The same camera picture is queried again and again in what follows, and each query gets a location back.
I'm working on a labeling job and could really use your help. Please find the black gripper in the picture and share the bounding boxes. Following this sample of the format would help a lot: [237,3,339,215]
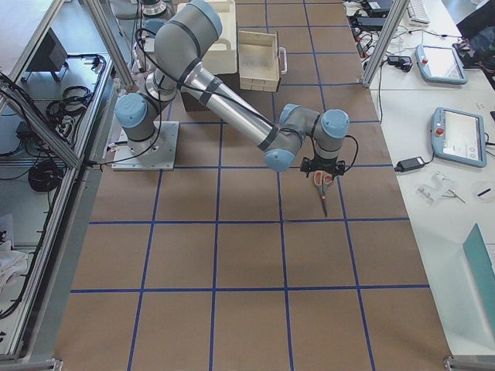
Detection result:
[299,155,346,177]

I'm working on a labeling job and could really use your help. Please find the grey orange scissors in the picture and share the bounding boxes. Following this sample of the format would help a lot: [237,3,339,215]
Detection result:
[313,170,333,217]

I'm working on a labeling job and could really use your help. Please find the wooden drawer with white handle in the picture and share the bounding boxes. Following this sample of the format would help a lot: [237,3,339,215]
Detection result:
[237,31,288,92]

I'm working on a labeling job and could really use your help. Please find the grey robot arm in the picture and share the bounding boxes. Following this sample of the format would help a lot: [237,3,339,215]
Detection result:
[138,0,175,20]
[114,1,350,177]

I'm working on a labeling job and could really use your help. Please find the small black power adapter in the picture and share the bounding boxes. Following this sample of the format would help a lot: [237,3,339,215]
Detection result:
[394,156,426,172]

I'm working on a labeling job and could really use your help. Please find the blue teach pendant near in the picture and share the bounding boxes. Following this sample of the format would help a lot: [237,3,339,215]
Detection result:
[431,107,487,168]

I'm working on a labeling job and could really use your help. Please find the blue teach pendant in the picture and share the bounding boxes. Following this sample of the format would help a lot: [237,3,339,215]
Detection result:
[431,107,487,168]
[415,45,467,85]

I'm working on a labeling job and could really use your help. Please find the brown paper table mat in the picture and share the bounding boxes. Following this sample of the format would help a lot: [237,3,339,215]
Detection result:
[55,1,449,370]

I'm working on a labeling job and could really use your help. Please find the blue teach pendant far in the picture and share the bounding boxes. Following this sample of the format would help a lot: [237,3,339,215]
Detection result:
[415,45,467,85]

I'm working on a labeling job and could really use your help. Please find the white plastic tray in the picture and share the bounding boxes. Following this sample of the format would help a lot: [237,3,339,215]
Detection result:
[169,1,237,75]

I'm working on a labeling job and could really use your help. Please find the teal folder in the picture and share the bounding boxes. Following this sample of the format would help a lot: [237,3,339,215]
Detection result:
[463,223,494,289]

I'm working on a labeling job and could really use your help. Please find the black monitor in cage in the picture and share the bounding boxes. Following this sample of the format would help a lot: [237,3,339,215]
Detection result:
[21,28,68,82]

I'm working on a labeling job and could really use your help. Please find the white crumpled cloth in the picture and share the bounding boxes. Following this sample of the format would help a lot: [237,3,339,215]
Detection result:
[0,212,30,294]

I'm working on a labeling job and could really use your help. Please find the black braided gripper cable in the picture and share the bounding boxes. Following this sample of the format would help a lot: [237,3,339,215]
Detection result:
[340,134,360,174]

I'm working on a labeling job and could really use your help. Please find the aluminium frame post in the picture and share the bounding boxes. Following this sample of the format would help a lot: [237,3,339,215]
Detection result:
[360,0,409,88]

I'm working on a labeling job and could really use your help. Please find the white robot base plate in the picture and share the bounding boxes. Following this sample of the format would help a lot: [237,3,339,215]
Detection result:
[111,121,179,171]

